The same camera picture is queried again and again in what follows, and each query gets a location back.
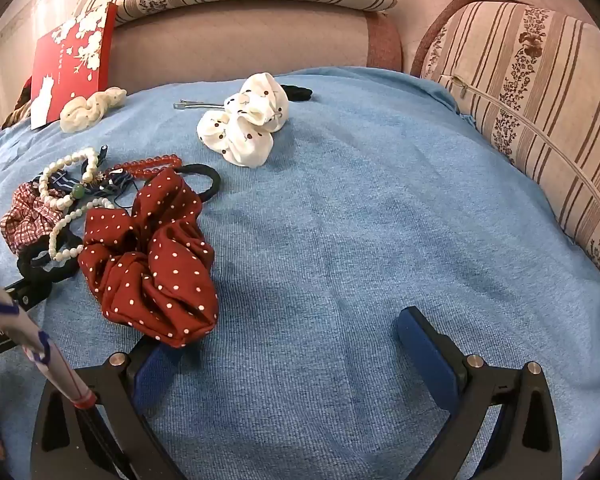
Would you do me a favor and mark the black hair tie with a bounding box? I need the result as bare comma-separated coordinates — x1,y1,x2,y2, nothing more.
172,162,222,204

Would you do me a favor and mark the pink sofa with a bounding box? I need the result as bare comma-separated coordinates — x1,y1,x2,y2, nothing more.
0,0,600,126

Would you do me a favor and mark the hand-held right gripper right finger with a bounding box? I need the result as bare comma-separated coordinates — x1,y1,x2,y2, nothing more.
396,306,573,480

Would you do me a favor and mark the navy striped bow hair tie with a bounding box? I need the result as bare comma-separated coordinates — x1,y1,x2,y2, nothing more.
47,167,137,199

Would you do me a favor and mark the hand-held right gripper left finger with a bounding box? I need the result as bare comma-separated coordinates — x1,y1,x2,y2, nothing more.
30,335,187,480

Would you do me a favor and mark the white cherry print scrunchie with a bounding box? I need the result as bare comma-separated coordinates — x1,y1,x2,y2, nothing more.
196,72,292,168

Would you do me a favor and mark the red bead bracelet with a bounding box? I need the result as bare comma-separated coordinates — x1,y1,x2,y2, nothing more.
111,156,183,181

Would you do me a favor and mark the thick black scrunchie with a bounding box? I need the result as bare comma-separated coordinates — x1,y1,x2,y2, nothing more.
17,232,84,289

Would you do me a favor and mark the red plaid scrunchie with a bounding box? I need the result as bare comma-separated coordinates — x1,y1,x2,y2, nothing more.
0,179,64,256

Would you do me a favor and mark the metal hair clip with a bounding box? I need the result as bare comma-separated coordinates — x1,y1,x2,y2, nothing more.
173,99,227,111

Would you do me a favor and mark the small black scrunchie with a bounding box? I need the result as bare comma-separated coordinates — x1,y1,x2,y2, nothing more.
279,84,314,101

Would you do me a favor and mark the black hair claw clip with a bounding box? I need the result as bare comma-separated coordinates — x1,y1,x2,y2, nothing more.
82,144,109,176

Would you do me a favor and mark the red polka dot scrunchie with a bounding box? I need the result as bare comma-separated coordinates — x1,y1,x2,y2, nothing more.
77,167,220,349

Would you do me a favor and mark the beige braided rope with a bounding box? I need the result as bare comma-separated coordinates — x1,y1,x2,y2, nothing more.
0,95,33,130

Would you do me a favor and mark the white pearl necklace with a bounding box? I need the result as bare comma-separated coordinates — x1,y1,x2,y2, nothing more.
39,147,116,262

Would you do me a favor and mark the cream scrunchie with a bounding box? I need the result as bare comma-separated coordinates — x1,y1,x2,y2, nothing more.
60,86,128,134

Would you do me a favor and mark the blue towel blanket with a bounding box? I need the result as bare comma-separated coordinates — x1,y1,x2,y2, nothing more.
0,66,600,480

